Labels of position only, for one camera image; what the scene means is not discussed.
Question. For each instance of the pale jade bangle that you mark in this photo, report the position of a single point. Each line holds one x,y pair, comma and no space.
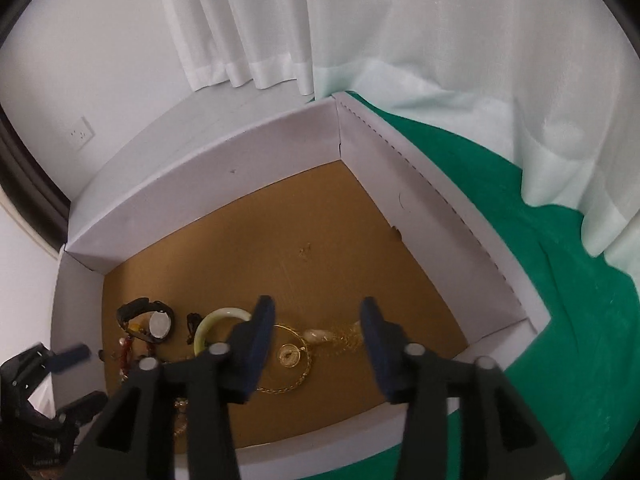
210,320

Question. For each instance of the white curtain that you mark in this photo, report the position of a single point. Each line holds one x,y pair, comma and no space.
450,35

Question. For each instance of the small black clip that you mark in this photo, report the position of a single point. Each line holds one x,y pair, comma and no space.
192,321

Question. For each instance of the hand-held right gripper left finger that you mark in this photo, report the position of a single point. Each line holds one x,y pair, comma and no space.
260,350

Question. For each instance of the white cardboard box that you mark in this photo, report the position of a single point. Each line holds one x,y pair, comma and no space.
225,160

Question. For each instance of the dark door frame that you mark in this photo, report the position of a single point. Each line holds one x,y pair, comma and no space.
25,180

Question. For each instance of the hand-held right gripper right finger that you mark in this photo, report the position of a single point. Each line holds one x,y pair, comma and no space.
377,350

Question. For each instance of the green cloth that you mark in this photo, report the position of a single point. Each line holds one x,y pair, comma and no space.
550,360

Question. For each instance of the white wall outlet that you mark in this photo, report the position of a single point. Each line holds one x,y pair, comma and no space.
81,132

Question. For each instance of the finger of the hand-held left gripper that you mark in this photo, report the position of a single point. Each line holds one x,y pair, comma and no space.
70,355
82,405

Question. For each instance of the black wristwatch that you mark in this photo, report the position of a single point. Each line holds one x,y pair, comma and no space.
159,324

